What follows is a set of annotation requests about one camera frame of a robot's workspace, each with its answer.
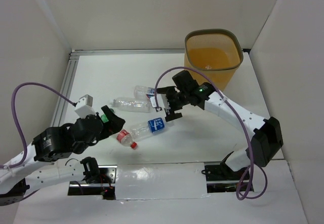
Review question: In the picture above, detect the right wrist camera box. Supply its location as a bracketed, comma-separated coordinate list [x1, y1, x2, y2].
[150, 94, 170, 112]

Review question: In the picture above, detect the orange blue label bottle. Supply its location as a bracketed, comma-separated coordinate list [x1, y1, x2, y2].
[134, 85, 155, 100]

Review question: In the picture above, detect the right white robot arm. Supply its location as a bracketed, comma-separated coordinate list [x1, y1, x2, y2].
[153, 67, 283, 179]

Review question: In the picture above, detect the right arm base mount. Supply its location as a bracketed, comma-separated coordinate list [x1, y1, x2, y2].
[201, 163, 246, 194]

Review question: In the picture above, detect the aluminium frame rail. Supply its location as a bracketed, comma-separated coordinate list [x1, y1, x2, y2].
[51, 49, 184, 126]

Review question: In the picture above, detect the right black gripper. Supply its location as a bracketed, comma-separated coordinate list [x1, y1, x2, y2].
[156, 86, 189, 122]

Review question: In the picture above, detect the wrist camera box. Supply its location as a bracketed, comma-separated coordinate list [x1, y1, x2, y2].
[150, 94, 170, 112]
[74, 94, 96, 119]

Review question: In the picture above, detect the green plastic bottle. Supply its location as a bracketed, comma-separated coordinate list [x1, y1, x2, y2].
[100, 108, 115, 123]

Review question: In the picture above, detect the yellow mesh bin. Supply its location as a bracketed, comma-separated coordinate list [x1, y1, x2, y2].
[184, 29, 244, 91]

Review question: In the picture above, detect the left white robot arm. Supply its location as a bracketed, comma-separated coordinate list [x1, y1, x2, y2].
[1, 106, 125, 206]

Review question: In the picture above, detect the blue label plastic bottle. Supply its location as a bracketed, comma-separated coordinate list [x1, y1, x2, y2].
[129, 117, 174, 139]

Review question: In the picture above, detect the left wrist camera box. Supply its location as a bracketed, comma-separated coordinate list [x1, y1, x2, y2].
[74, 94, 96, 119]

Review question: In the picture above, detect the clear crushed plastic bottle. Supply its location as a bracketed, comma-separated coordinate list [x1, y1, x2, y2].
[110, 97, 151, 113]

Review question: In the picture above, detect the red label plastic bottle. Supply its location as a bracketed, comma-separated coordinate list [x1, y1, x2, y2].
[116, 129, 137, 150]

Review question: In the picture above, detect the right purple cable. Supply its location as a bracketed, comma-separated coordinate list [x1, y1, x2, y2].
[154, 66, 268, 201]

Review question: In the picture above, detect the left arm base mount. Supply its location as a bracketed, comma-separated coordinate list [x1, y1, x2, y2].
[67, 165, 117, 200]

